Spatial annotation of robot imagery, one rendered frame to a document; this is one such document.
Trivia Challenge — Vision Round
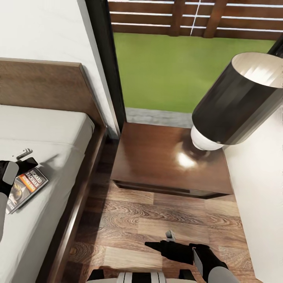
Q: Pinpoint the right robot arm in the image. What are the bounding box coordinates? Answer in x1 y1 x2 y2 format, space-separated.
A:
145 230 241 283

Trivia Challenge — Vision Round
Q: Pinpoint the hardback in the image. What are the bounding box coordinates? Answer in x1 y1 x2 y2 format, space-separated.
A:
6 167 49 214

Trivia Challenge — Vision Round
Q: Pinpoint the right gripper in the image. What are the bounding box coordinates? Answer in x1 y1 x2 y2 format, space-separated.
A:
145 240 182 263

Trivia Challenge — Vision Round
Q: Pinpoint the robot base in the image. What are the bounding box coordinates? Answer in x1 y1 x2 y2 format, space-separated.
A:
86 269 197 283

